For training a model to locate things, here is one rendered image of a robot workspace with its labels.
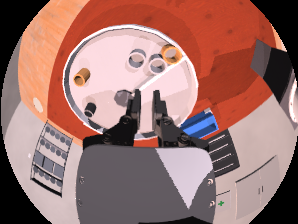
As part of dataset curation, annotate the bronze bushing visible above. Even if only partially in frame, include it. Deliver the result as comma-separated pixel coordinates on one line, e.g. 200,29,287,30
161,44,182,64
73,68,91,87

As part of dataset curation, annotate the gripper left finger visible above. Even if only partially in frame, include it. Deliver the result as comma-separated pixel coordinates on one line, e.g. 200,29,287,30
82,89,141,151

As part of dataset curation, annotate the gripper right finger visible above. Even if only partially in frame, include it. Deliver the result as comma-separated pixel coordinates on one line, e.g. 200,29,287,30
152,90,209,154

